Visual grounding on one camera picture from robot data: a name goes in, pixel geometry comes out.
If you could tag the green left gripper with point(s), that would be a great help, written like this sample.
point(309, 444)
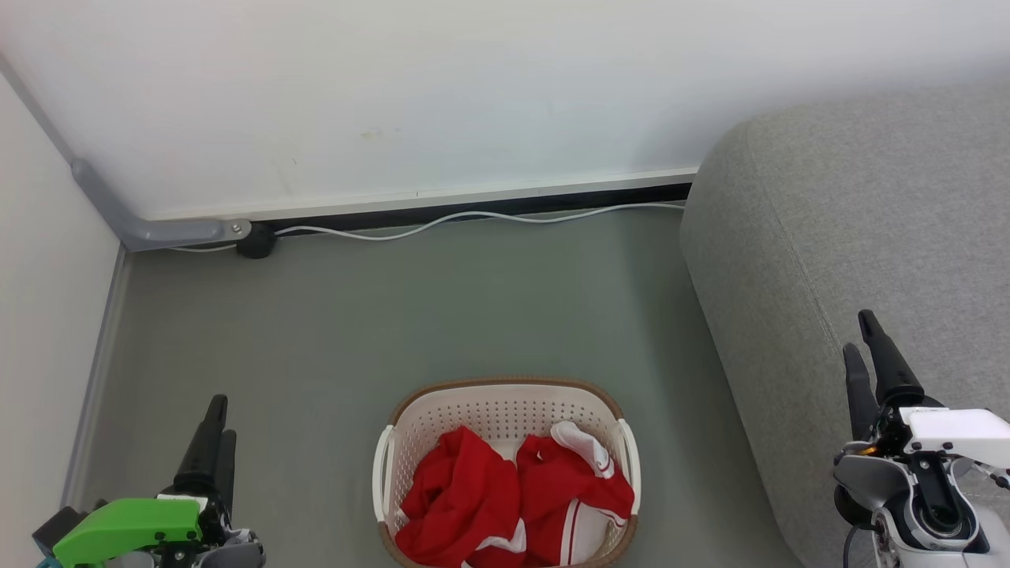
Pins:
point(126, 525)

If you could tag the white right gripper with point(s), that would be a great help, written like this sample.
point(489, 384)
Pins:
point(955, 430)

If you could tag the red shorts with white stripe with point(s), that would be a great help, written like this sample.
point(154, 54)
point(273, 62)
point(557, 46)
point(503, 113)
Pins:
point(461, 497)

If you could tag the red shirt with white cuffs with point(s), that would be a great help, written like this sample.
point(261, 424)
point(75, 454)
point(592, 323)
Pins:
point(564, 481)

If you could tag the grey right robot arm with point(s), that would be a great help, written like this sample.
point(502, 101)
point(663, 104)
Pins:
point(931, 513)

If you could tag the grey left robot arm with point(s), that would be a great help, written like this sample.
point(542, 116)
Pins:
point(229, 556)

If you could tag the grey fabric sofa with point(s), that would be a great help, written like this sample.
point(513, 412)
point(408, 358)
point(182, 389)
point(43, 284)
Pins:
point(852, 237)

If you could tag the black round floor foot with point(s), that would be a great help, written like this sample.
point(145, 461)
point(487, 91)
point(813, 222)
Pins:
point(257, 241)

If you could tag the white perforated laundry basket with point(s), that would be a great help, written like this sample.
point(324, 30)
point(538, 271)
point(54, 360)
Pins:
point(505, 410)

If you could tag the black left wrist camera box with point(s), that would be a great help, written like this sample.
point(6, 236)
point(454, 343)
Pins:
point(59, 528)

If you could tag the grey wall corner conduit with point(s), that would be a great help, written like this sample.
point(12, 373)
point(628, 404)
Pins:
point(158, 231)

